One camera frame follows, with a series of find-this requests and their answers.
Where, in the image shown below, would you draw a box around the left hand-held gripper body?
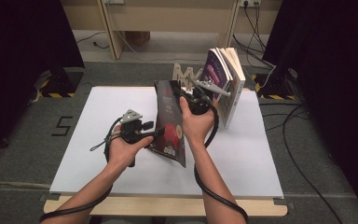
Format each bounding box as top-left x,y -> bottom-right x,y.
117,108 -> 152,145

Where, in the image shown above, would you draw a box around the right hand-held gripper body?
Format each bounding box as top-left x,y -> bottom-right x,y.
187,78 -> 232,117

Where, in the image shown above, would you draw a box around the dark brown and red book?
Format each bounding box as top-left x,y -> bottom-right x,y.
145,79 -> 187,169

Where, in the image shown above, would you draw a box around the purple magazine with pink label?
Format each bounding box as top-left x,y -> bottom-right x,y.
199,48 -> 233,103

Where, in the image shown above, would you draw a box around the thick white book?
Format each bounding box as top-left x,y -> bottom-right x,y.
220,47 -> 247,130

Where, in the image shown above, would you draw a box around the person's right hand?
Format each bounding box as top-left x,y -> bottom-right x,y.
178,95 -> 220,147

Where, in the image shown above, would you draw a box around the person's left hand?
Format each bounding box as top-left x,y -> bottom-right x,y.
106,135 -> 155,171

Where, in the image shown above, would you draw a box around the beige wooden desk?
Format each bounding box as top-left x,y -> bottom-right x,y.
60,0 -> 283,62

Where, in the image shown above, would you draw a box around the black stand with striped base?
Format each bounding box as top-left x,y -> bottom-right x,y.
37,67 -> 86,99
251,65 -> 300,101

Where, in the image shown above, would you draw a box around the black curtain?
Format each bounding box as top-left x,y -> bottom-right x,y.
261,0 -> 358,223
0,0 -> 86,164

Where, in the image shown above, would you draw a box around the white floor cable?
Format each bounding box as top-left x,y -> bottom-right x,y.
114,29 -> 277,89

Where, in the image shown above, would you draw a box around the thin black floor cable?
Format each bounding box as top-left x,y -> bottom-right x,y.
258,102 -> 310,133

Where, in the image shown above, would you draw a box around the black power cables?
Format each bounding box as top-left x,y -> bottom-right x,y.
232,1 -> 277,69

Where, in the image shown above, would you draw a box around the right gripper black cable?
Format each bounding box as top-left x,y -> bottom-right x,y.
193,102 -> 249,224

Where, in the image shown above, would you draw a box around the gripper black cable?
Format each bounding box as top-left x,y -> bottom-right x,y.
193,102 -> 249,224
39,116 -> 126,224

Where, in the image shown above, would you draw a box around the short black floor cable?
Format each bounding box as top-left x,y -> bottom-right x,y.
75,30 -> 110,50

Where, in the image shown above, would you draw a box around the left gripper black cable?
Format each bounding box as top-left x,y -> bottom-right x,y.
39,116 -> 126,224

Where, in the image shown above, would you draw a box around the long black floor cable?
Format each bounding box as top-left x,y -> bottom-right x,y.
281,104 -> 345,224

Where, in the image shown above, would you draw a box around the wall socket with plugs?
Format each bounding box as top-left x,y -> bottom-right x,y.
240,0 -> 263,8

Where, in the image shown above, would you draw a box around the grey corner bracket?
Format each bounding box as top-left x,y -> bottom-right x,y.
272,197 -> 296,210
39,192 -> 62,203

